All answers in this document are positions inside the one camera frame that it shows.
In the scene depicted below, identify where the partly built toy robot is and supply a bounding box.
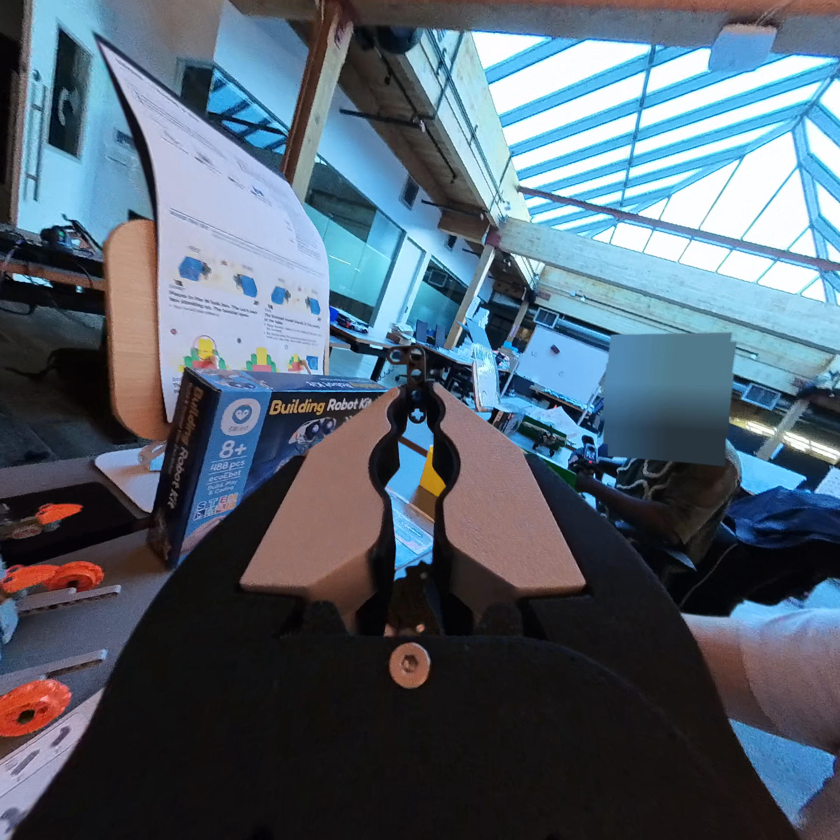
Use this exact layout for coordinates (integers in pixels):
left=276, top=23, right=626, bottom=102
left=0, top=502, right=123, bottom=698

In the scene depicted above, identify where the robot kit box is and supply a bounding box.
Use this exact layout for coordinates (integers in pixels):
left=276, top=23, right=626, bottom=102
left=146, top=366, right=396, bottom=570

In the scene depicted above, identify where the navy jacket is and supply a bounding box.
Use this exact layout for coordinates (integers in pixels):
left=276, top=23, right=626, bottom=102
left=681, top=484, right=840, bottom=616

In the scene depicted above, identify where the grey desk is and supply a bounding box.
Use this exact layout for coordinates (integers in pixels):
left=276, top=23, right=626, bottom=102
left=0, top=433, right=447, bottom=762

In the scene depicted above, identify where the green plastic bin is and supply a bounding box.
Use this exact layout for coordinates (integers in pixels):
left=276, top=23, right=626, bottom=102
left=517, top=419, right=580, bottom=491

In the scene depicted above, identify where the orange toy gear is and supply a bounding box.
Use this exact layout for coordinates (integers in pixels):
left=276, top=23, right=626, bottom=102
left=0, top=678, right=73, bottom=739
left=2, top=560, right=106, bottom=596

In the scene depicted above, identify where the white instruction poster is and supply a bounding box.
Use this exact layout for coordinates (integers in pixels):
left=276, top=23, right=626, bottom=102
left=96, top=35, right=331, bottom=422

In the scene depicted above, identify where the open white instruction booklet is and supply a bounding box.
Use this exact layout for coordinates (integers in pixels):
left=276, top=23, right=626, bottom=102
left=0, top=688, right=107, bottom=836

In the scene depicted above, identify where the wooden easel board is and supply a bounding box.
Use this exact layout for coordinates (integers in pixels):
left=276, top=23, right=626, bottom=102
left=471, top=356, right=504, bottom=412

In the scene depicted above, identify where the black flat case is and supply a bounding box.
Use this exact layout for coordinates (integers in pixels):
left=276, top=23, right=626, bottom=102
left=0, top=481, right=143, bottom=567

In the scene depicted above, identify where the grey holed beam with blue pin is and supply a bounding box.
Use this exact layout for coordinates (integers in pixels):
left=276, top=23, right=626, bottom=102
left=386, top=346, right=429, bottom=425

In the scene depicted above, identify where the whiteboard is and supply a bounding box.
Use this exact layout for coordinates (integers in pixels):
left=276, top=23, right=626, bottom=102
left=517, top=323, right=613, bottom=409

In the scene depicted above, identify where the robot sticker sheet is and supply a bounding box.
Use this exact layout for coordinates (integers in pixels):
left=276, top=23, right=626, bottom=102
left=392, top=497, right=435, bottom=567

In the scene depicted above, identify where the white stand base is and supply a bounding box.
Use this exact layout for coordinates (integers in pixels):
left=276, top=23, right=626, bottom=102
left=94, top=440, right=169, bottom=521

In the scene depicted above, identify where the black phone sign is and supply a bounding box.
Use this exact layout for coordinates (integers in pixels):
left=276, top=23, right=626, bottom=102
left=46, top=25, right=94, bottom=161

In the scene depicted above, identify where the yellow plastic bin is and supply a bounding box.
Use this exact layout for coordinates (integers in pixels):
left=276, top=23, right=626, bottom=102
left=420, top=445, right=448, bottom=501

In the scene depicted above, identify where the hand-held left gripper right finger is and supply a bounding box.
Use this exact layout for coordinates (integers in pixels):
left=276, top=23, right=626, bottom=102
left=427, top=382, right=587, bottom=635

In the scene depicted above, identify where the small white ceiling device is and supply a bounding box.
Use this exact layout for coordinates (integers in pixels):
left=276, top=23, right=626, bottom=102
left=707, top=21, right=780, bottom=74

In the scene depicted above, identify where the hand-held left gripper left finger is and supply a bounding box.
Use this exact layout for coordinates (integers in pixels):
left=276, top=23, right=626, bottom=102
left=239, top=386, right=404, bottom=635

